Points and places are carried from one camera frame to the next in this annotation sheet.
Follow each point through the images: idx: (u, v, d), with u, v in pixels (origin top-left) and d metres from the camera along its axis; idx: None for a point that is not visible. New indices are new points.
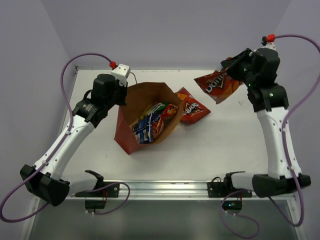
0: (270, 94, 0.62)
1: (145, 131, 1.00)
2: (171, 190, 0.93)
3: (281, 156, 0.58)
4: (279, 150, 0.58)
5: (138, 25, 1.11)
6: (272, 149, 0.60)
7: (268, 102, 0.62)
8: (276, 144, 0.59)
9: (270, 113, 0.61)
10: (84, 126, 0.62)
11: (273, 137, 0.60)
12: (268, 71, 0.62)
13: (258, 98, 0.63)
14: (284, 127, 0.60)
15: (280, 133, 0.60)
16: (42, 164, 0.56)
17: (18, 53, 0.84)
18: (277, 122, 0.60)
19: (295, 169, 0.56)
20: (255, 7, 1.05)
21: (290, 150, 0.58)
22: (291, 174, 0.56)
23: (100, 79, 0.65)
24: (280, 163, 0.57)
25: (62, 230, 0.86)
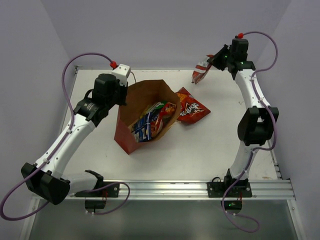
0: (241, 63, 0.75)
1: (143, 130, 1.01)
2: (171, 190, 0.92)
3: (252, 94, 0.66)
4: (250, 91, 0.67)
5: (138, 25, 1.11)
6: (246, 94, 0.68)
7: (239, 68, 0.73)
8: (247, 87, 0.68)
9: (242, 72, 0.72)
10: (85, 125, 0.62)
11: (246, 85, 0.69)
12: (240, 49, 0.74)
13: (233, 67, 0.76)
14: (253, 77, 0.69)
15: (250, 81, 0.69)
16: (43, 162, 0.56)
17: (18, 52, 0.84)
18: (247, 76, 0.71)
19: (265, 101, 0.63)
20: (255, 7, 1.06)
21: (260, 91, 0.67)
22: (262, 104, 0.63)
23: (101, 78, 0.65)
24: (251, 99, 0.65)
25: (62, 230, 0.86)
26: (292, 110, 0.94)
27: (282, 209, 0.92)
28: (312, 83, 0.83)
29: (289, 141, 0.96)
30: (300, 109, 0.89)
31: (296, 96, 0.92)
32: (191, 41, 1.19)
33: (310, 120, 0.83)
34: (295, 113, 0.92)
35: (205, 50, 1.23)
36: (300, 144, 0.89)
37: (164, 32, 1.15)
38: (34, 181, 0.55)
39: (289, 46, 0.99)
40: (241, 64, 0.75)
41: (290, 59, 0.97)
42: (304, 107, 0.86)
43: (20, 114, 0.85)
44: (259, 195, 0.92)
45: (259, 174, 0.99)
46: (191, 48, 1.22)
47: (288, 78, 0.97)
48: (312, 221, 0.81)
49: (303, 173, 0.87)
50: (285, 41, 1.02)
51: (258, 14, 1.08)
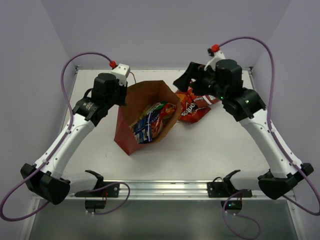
0: (246, 101, 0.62)
1: (144, 131, 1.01)
2: (171, 190, 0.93)
3: (280, 156, 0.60)
4: (276, 151, 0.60)
5: (138, 24, 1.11)
6: (270, 152, 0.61)
7: (247, 109, 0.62)
8: (270, 145, 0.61)
9: (254, 119, 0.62)
10: (84, 124, 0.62)
11: (266, 140, 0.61)
12: (234, 79, 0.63)
13: (237, 107, 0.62)
14: (270, 127, 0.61)
15: (270, 134, 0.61)
16: (42, 163, 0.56)
17: (18, 52, 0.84)
18: (264, 125, 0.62)
19: (296, 163, 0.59)
20: (255, 7, 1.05)
21: (285, 146, 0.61)
22: (296, 168, 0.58)
23: (101, 78, 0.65)
24: (282, 163, 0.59)
25: (61, 231, 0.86)
26: (293, 110, 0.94)
27: (282, 208, 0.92)
28: (311, 83, 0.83)
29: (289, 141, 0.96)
30: (300, 109, 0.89)
31: (296, 96, 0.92)
32: (191, 41, 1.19)
33: (310, 120, 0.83)
34: (295, 113, 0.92)
35: (205, 50, 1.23)
36: (300, 144, 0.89)
37: (164, 32, 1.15)
38: (34, 182, 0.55)
39: (288, 46, 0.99)
40: (246, 102, 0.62)
41: (289, 59, 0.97)
42: (304, 106, 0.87)
43: (20, 114, 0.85)
44: (259, 196, 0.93)
45: None
46: (191, 48, 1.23)
47: (288, 78, 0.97)
48: (312, 220, 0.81)
49: None
50: (284, 40, 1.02)
51: (258, 13, 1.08)
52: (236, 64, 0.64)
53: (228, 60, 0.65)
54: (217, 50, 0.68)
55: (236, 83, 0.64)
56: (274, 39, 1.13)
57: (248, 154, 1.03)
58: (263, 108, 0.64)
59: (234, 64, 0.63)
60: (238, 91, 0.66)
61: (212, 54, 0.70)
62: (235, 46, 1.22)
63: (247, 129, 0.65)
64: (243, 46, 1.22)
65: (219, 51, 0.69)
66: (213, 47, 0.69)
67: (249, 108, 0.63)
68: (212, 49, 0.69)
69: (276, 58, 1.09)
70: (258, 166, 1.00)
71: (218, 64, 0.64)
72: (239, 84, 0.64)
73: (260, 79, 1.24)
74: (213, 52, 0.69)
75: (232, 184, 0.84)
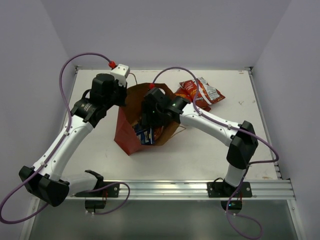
0: (173, 105, 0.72)
1: (145, 133, 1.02)
2: (171, 190, 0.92)
3: (218, 126, 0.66)
4: (212, 124, 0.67)
5: (138, 24, 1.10)
6: (210, 128, 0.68)
7: (176, 109, 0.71)
8: (207, 122, 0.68)
9: (184, 112, 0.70)
10: (83, 126, 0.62)
11: (202, 121, 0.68)
12: (159, 97, 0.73)
13: (170, 113, 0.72)
14: (199, 111, 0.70)
15: (201, 115, 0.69)
16: (40, 166, 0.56)
17: (18, 54, 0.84)
18: (194, 113, 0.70)
19: (233, 125, 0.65)
20: (255, 6, 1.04)
21: (218, 118, 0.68)
22: (234, 129, 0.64)
23: (100, 79, 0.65)
24: (222, 131, 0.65)
25: (62, 230, 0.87)
26: (293, 110, 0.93)
27: (282, 208, 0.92)
28: (311, 83, 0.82)
29: (290, 141, 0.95)
30: (300, 109, 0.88)
31: (296, 96, 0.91)
32: (191, 41, 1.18)
33: (310, 120, 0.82)
34: (295, 113, 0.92)
35: (205, 49, 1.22)
36: (299, 144, 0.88)
37: (164, 31, 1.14)
38: (33, 184, 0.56)
39: (289, 45, 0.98)
40: (174, 106, 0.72)
41: (290, 59, 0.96)
42: (304, 107, 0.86)
43: (20, 115, 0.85)
44: (259, 195, 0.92)
45: (259, 174, 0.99)
46: (191, 48, 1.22)
47: (289, 78, 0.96)
48: (313, 220, 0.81)
49: (302, 174, 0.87)
50: (285, 40, 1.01)
51: (259, 12, 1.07)
52: (155, 88, 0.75)
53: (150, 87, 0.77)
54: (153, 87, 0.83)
55: (162, 98, 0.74)
56: (275, 38, 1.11)
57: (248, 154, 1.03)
58: (189, 102, 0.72)
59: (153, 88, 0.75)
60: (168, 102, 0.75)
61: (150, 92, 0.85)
62: (235, 46, 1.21)
63: (186, 123, 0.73)
64: (244, 46, 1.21)
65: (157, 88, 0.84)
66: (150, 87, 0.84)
67: (179, 109, 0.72)
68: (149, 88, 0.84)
69: (276, 57, 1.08)
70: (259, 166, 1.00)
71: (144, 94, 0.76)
72: (165, 98, 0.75)
73: (260, 78, 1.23)
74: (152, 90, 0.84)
75: (229, 183, 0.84)
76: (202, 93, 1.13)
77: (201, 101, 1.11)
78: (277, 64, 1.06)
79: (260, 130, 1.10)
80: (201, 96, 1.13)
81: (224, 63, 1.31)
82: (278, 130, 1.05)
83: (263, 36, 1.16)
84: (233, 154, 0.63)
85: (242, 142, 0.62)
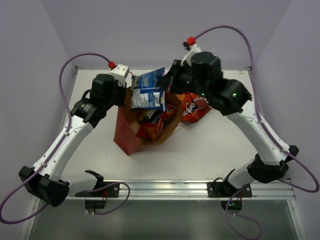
0: (233, 94, 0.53)
1: (156, 95, 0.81)
2: (172, 190, 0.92)
3: (271, 145, 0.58)
4: (267, 140, 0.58)
5: (138, 24, 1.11)
6: (259, 142, 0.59)
7: (236, 104, 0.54)
8: (263, 136, 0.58)
9: (244, 112, 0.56)
10: (83, 126, 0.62)
11: (257, 132, 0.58)
12: (216, 72, 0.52)
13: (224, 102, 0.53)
14: (260, 119, 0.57)
15: (260, 125, 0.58)
16: (40, 166, 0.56)
17: (18, 54, 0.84)
18: (253, 117, 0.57)
19: (286, 148, 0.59)
20: (255, 6, 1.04)
21: (273, 133, 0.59)
22: (285, 154, 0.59)
23: (99, 79, 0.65)
24: (274, 152, 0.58)
25: (62, 230, 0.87)
26: (293, 110, 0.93)
27: (282, 208, 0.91)
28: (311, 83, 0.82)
29: (290, 141, 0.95)
30: (300, 109, 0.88)
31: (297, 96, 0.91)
32: None
33: (310, 120, 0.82)
34: (295, 113, 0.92)
35: (205, 49, 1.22)
36: (299, 144, 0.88)
37: (164, 32, 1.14)
38: (33, 184, 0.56)
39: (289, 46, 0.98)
40: (234, 95, 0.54)
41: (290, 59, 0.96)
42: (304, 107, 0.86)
43: (20, 115, 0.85)
44: (259, 195, 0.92)
45: None
46: None
47: (289, 78, 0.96)
48: (313, 220, 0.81)
49: (302, 174, 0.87)
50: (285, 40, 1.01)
51: (259, 13, 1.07)
52: (213, 55, 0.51)
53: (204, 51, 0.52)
54: (192, 43, 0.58)
55: (218, 75, 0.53)
56: (275, 39, 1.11)
57: (248, 154, 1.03)
58: (250, 99, 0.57)
59: (208, 55, 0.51)
60: (219, 84, 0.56)
61: (187, 47, 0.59)
62: (235, 46, 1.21)
63: (233, 120, 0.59)
64: (244, 46, 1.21)
65: (195, 44, 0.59)
66: (188, 40, 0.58)
67: (238, 102, 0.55)
68: (187, 42, 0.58)
69: (276, 58, 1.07)
70: None
71: (193, 59, 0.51)
72: (220, 76, 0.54)
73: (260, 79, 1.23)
74: (189, 45, 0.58)
75: (232, 184, 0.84)
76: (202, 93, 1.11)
77: (201, 101, 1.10)
78: (277, 65, 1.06)
79: None
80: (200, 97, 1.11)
81: (224, 63, 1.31)
82: (278, 130, 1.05)
83: (263, 36, 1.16)
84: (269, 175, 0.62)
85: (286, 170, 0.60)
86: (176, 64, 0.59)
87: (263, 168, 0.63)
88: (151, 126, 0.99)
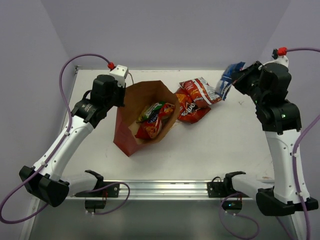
0: (282, 115, 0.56)
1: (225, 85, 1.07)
2: (171, 190, 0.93)
3: (290, 182, 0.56)
4: (288, 175, 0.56)
5: (138, 24, 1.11)
6: (281, 174, 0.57)
7: (279, 125, 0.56)
8: (286, 169, 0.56)
9: (283, 136, 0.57)
10: (83, 126, 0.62)
11: (283, 161, 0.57)
12: (278, 89, 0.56)
13: (269, 116, 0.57)
14: (294, 151, 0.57)
15: (291, 157, 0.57)
16: (41, 166, 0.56)
17: (18, 54, 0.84)
18: (289, 147, 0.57)
19: (303, 195, 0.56)
20: (255, 6, 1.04)
21: (299, 175, 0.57)
22: (299, 198, 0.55)
23: (100, 79, 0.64)
24: (289, 188, 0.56)
25: (62, 230, 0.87)
26: None
27: None
28: None
29: None
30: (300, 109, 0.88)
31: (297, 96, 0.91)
32: (191, 41, 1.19)
33: None
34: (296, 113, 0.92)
35: (205, 49, 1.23)
36: None
37: (164, 32, 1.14)
38: (33, 184, 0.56)
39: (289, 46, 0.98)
40: (283, 117, 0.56)
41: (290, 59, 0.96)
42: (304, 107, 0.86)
43: (20, 115, 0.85)
44: None
45: (259, 174, 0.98)
46: (192, 48, 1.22)
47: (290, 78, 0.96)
48: (313, 220, 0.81)
49: None
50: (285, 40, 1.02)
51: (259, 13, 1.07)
52: (287, 73, 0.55)
53: (281, 66, 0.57)
54: (282, 53, 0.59)
55: (280, 92, 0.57)
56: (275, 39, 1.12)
57: (248, 154, 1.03)
58: (297, 129, 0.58)
59: (283, 71, 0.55)
60: (278, 100, 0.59)
61: (275, 56, 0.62)
62: (235, 46, 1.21)
63: (269, 140, 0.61)
64: (244, 46, 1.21)
65: (285, 56, 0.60)
66: (280, 50, 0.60)
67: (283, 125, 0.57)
68: (278, 51, 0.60)
69: None
70: (258, 166, 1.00)
71: (266, 67, 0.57)
72: (283, 93, 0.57)
73: None
74: (278, 55, 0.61)
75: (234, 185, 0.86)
76: (202, 93, 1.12)
77: (201, 101, 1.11)
78: None
79: (260, 131, 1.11)
80: (201, 96, 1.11)
81: (224, 63, 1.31)
82: None
83: (263, 36, 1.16)
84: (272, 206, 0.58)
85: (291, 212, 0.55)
86: (254, 64, 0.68)
87: (268, 199, 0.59)
88: (149, 125, 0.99)
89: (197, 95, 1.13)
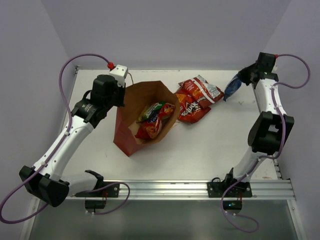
0: (265, 73, 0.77)
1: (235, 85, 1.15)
2: (171, 190, 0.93)
3: (269, 102, 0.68)
4: (268, 98, 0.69)
5: (138, 24, 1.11)
6: (264, 100, 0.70)
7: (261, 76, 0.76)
8: (267, 95, 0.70)
9: (264, 80, 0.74)
10: (83, 126, 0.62)
11: (264, 92, 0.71)
12: (265, 61, 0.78)
13: (255, 76, 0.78)
14: (273, 87, 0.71)
15: (270, 90, 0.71)
16: (41, 165, 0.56)
17: (18, 54, 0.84)
18: (269, 85, 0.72)
19: (281, 109, 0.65)
20: (256, 6, 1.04)
21: (278, 99, 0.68)
22: (277, 111, 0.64)
23: (100, 79, 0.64)
24: (268, 105, 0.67)
25: (62, 230, 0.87)
26: (292, 111, 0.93)
27: (282, 208, 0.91)
28: (312, 84, 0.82)
29: (291, 141, 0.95)
30: (300, 110, 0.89)
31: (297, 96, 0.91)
32: (191, 41, 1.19)
33: (311, 120, 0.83)
34: (295, 113, 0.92)
35: (205, 49, 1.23)
36: (300, 144, 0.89)
37: (164, 32, 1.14)
38: (33, 184, 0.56)
39: (289, 46, 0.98)
40: (265, 74, 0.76)
41: (291, 60, 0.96)
42: (304, 107, 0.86)
43: (20, 115, 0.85)
44: (259, 195, 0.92)
45: (259, 174, 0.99)
46: (191, 48, 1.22)
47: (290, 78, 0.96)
48: (314, 220, 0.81)
49: (303, 173, 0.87)
50: (286, 40, 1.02)
51: (259, 13, 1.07)
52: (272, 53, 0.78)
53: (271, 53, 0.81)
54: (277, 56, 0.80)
55: (267, 64, 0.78)
56: (275, 39, 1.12)
57: None
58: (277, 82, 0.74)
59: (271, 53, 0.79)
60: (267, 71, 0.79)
61: None
62: (235, 46, 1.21)
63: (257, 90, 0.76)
64: (244, 46, 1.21)
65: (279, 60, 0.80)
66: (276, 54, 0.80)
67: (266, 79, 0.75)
68: None
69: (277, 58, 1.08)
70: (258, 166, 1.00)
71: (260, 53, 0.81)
72: (269, 66, 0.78)
73: None
74: None
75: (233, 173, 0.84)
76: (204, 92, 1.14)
77: (207, 101, 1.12)
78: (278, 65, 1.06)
79: None
80: (203, 96, 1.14)
81: (224, 63, 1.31)
82: None
83: (263, 36, 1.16)
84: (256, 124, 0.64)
85: (270, 122, 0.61)
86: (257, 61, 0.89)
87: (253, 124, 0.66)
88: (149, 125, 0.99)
89: (199, 95, 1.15)
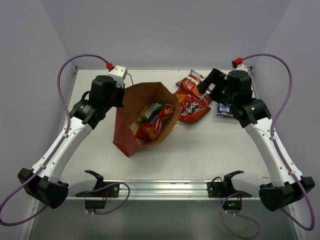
0: (251, 108, 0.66)
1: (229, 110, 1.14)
2: (171, 190, 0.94)
3: (279, 163, 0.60)
4: (276, 158, 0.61)
5: (138, 24, 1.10)
6: (270, 160, 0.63)
7: (251, 116, 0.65)
8: (273, 154, 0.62)
9: (257, 125, 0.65)
10: (81, 128, 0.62)
11: (267, 147, 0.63)
12: (244, 87, 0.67)
13: (242, 113, 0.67)
14: (273, 135, 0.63)
15: (272, 142, 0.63)
16: (39, 168, 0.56)
17: (18, 54, 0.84)
18: (266, 132, 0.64)
19: (296, 173, 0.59)
20: (256, 5, 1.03)
21: (286, 155, 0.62)
22: (294, 179, 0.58)
23: (99, 80, 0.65)
24: (280, 171, 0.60)
25: (62, 231, 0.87)
26: (293, 111, 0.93)
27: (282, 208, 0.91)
28: (313, 85, 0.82)
29: (291, 141, 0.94)
30: (301, 110, 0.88)
31: (298, 96, 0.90)
32: (191, 41, 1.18)
33: (311, 120, 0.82)
34: (296, 114, 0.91)
35: (206, 49, 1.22)
36: (300, 144, 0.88)
37: (164, 31, 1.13)
38: (32, 186, 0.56)
39: (290, 45, 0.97)
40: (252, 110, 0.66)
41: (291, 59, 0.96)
42: (305, 107, 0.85)
43: (20, 116, 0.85)
44: None
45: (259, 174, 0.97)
46: (192, 48, 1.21)
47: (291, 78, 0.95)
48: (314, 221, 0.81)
49: None
50: (286, 40, 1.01)
51: (259, 12, 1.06)
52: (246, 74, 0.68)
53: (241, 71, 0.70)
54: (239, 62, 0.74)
55: (246, 91, 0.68)
56: (276, 38, 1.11)
57: (249, 154, 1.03)
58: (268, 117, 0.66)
59: (244, 74, 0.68)
60: (247, 99, 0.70)
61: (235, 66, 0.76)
62: (236, 46, 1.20)
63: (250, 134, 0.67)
64: (245, 46, 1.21)
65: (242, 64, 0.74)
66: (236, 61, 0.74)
67: (254, 116, 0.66)
68: (235, 62, 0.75)
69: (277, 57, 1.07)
70: (258, 166, 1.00)
71: (230, 74, 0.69)
72: (248, 91, 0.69)
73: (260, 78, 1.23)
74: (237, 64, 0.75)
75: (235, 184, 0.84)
76: None
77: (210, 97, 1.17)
78: (278, 65, 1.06)
79: None
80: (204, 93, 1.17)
81: (224, 63, 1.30)
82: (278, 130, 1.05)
83: (264, 36, 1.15)
84: (274, 197, 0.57)
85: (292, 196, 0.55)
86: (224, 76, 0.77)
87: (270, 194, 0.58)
88: (149, 126, 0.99)
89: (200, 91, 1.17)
